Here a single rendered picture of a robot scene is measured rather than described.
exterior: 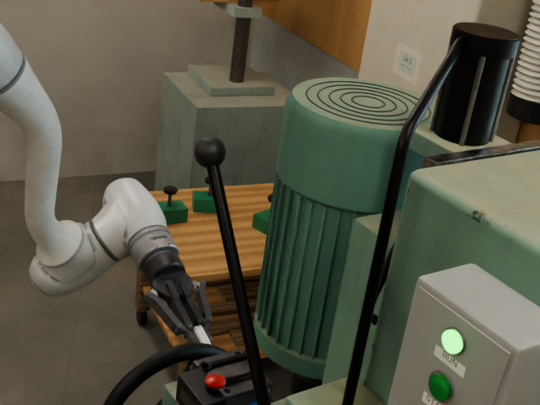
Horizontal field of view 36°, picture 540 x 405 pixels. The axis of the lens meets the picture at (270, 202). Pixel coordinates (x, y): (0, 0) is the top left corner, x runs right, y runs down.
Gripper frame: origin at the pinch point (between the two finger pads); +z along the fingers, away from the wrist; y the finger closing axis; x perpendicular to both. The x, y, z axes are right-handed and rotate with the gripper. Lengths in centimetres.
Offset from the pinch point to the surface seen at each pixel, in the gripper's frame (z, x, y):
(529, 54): -49, -23, 118
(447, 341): 49, -79, -27
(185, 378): 15.3, -19.1, -16.1
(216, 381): 18.7, -22.0, -13.3
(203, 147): 13, -64, -25
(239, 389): 19.8, -19.8, -9.4
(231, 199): -94, 71, 77
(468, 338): 50, -80, -27
